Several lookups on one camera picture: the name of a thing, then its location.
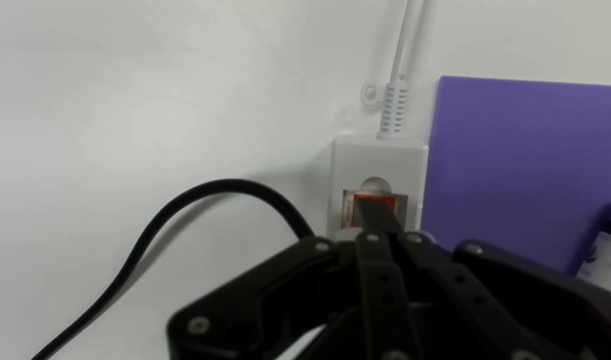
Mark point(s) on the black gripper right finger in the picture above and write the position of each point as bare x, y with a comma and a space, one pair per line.
491, 307

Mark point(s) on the purple mat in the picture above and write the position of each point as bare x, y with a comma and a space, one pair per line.
511, 167

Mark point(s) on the white power strip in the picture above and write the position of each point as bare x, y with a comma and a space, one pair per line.
357, 163

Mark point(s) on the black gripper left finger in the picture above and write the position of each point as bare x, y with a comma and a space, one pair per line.
297, 301

